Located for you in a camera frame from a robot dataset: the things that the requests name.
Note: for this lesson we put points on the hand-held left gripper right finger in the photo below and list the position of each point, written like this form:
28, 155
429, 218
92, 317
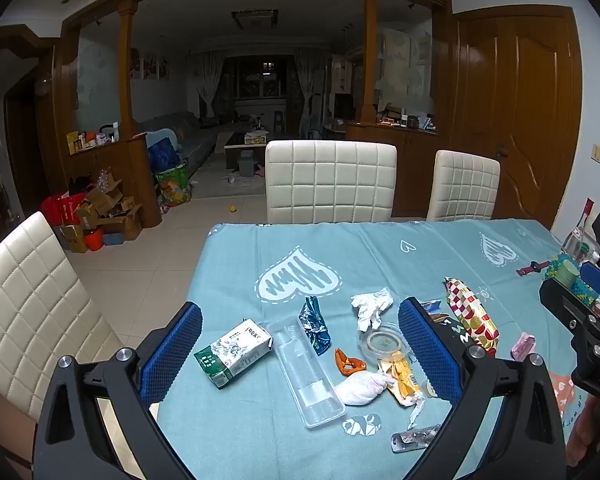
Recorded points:
430, 355

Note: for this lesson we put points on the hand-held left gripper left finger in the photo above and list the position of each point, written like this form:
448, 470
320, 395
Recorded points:
172, 355

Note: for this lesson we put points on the yellow snack wrapper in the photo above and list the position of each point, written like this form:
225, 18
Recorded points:
402, 385

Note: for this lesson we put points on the red white checkered snack packet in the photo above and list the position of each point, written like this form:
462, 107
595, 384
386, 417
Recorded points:
472, 320

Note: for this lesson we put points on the pink wrapper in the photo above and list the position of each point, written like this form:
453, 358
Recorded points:
522, 346

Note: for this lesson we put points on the white tissue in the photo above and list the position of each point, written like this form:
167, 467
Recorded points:
372, 307

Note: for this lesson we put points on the silver foil wrapper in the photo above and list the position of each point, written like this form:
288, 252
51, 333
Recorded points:
415, 437

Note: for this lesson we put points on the clear plastic tray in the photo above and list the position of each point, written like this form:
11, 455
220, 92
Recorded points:
305, 375

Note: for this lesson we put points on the person's right hand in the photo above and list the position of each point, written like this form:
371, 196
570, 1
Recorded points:
580, 432

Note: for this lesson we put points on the teal patterned box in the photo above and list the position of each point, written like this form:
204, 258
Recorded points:
562, 267

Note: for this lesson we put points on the clear glass bottle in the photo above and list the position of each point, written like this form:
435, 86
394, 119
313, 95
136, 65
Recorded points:
575, 240

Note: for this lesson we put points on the small brown blue wrapper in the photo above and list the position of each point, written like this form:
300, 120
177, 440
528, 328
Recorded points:
434, 307

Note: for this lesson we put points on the clear round plastic lid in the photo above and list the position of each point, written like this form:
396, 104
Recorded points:
382, 342

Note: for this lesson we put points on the green white milk carton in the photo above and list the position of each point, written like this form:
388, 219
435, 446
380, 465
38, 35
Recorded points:
235, 352

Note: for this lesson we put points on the white crumpled plastic bag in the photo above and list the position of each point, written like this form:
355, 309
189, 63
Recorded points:
362, 387

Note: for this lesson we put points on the orange snack wrapper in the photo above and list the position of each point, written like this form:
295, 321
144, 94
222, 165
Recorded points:
347, 362

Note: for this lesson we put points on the teal foil wrapper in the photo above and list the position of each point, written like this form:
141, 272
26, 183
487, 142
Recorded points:
315, 330

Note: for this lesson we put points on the teal heart-print tablecloth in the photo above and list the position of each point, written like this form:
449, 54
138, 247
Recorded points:
260, 240

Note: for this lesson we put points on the large cream quilted chair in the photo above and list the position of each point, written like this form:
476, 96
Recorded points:
35, 310

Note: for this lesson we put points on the pile of cardboard boxes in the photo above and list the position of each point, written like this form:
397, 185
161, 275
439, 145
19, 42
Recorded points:
107, 215

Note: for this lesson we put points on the green printed bag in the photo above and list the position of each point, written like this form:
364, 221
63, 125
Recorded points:
172, 185

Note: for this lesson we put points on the wooden partition cabinet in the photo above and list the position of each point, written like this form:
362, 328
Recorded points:
125, 180

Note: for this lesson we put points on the red shopping bag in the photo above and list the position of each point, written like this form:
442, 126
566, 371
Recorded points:
60, 208

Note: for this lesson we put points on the wooden door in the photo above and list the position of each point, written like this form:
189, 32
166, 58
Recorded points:
520, 110

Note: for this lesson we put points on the blue bag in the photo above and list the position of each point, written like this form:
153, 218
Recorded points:
162, 152

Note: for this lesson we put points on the grey storage box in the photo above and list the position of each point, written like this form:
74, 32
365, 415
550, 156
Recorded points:
245, 165

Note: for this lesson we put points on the grey sofa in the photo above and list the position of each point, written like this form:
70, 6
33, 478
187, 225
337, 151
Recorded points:
195, 135

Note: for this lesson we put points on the coffee table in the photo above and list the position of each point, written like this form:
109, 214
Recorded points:
247, 142

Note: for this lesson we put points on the wooden counter with clutter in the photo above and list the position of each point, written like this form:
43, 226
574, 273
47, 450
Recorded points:
390, 130

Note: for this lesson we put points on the wall light switch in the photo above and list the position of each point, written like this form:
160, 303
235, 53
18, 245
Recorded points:
599, 152

